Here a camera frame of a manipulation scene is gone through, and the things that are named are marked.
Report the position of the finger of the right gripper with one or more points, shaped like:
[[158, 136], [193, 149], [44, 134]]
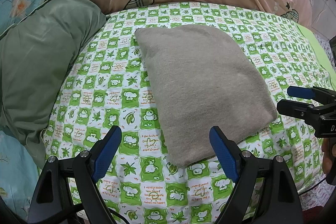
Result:
[[320, 95], [309, 113]]

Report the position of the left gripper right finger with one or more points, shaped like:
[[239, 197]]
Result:
[[264, 190]]

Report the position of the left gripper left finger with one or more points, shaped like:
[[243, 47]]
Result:
[[68, 186]]

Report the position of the beige knit sweater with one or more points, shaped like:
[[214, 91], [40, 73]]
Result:
[[201, 78]]

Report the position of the right hand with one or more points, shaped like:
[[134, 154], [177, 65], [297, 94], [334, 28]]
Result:
[[328, 153]]

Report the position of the green white patterned bedsheet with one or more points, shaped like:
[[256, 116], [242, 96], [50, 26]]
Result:
[[108, 86]]

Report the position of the green pillow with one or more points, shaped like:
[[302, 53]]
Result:
[[36, 56]]

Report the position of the light blue floral quilt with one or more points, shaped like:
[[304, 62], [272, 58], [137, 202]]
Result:
[[19, 174]]

